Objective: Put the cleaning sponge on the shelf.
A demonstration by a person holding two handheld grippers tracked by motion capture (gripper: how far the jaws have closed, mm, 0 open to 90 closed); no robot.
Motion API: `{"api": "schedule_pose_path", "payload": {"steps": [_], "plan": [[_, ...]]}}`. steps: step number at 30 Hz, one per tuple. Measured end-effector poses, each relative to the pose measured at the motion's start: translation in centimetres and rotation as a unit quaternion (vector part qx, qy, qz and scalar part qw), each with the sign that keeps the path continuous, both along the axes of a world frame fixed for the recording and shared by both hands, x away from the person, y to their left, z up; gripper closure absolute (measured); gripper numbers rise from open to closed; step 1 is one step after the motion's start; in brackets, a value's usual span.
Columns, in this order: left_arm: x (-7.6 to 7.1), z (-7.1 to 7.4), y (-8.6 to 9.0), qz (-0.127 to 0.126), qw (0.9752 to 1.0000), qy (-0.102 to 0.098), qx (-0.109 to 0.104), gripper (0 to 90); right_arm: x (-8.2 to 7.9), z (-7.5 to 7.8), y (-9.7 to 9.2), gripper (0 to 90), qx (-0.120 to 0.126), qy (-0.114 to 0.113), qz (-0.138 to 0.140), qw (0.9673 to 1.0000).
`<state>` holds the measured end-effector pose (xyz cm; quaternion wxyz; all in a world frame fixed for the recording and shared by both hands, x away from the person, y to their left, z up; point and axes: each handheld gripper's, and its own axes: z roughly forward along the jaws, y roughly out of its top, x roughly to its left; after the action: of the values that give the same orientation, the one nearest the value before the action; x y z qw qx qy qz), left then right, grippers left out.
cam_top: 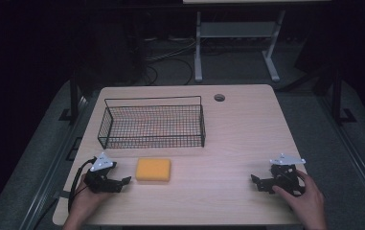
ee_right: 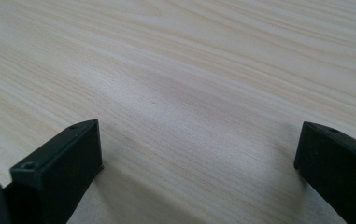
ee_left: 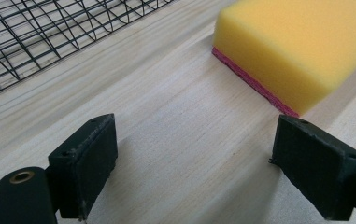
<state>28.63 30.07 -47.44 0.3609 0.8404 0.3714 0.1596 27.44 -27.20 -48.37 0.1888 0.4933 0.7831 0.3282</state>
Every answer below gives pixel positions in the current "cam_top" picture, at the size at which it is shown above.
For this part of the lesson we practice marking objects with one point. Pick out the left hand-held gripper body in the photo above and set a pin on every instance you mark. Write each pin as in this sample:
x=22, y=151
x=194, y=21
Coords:
x=101, y=175

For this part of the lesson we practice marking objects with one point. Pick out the grey metal stand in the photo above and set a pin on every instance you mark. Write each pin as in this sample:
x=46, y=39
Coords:
x=236, y=44

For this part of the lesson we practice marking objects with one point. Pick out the yellow sponge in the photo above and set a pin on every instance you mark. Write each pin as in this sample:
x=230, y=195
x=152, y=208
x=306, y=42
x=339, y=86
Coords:
x=153, y=170

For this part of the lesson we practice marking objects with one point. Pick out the black metal post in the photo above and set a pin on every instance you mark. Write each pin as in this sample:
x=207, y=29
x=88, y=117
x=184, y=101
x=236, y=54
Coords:
x=73, y=96
x=337, y=96

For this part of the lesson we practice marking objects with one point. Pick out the person's right hand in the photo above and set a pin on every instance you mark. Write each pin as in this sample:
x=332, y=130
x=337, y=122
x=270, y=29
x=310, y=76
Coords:
x=303, y=200

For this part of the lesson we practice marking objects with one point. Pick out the person's left hand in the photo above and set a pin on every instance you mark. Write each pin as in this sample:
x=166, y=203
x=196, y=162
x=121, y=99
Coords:
x=86, y=202

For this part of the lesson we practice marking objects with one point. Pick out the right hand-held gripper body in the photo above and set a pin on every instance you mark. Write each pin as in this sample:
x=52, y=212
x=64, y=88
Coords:
x=284, y=175

